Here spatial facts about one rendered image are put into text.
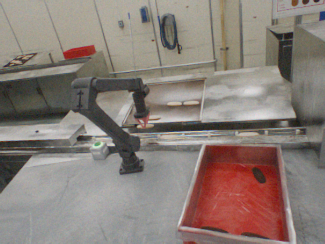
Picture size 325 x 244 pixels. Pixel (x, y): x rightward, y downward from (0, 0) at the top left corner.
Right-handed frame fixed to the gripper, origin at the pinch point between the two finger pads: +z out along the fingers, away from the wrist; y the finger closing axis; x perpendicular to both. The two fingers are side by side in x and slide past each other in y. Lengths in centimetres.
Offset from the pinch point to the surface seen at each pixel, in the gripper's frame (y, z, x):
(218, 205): -45, 11, -41
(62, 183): -36, 11, 35
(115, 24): 369, -31, 175
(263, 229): -54, 11, -56
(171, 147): -9.5, 9.0, -15.8
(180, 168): -23.7, 11.1, -23.0
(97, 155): -17.2, 7.9, 24.4
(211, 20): 369, -9, -14
